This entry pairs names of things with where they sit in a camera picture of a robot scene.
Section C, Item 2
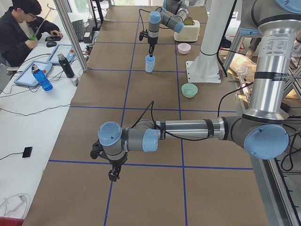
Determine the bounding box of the black smartphone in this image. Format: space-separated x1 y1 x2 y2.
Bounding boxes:
45 36 61 42

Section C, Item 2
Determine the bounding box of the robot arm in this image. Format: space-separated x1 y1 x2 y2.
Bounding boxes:
90 0 301 181
139 0 189 57

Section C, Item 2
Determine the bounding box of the pink bowl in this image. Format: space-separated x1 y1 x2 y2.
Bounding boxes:
177 43 191 55

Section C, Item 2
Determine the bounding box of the teach pendant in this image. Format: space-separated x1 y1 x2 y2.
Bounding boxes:
13 60 54 88
48 44 76 65

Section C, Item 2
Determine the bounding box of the cream toaster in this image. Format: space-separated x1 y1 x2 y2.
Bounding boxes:
174 20 200 42

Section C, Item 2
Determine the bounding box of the blue water bottle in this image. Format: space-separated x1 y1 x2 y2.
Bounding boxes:
32 64 53 91

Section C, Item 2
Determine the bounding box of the green bowl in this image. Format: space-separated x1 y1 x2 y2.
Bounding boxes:
181 83 198 98

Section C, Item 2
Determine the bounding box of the aluminium frame post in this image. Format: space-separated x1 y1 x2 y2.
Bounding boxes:
53 0 88 72

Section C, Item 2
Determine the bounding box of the small black box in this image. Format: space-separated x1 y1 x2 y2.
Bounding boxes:
22 146 32 158

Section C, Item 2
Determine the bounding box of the black keyboard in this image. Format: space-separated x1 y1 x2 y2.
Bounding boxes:
71 19 84 42

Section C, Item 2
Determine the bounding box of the teach pendant far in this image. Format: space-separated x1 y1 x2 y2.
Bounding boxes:
48 44 76 65

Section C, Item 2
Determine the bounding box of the bread slice in toaster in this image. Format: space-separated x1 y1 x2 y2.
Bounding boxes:
183 17 194 25

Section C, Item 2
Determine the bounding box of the light blue cup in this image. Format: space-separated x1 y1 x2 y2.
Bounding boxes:
145 61 155 73
145 55 156 62

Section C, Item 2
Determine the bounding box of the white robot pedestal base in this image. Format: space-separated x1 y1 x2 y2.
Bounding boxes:
186 0 236 83

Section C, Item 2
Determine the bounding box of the teach pendant near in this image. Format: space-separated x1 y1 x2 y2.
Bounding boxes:
13 60 54 88

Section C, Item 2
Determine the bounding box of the black water bottle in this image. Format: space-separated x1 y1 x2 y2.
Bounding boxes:
57 54 74 78

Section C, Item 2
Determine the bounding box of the black computer mouse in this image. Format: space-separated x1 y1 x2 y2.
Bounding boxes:
46 41 57 48

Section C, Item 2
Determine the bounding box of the plastic bag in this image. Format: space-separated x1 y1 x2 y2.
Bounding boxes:
230 53 257 82

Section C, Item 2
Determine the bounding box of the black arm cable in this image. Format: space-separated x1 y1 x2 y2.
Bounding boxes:
131 77 254 142
138 8 151 36

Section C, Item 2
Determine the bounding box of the seated person in black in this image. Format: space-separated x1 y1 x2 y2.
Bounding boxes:
0 0 63 67

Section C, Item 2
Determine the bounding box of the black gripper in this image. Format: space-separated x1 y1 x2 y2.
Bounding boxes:
90 140 127 182
139 30 157 57

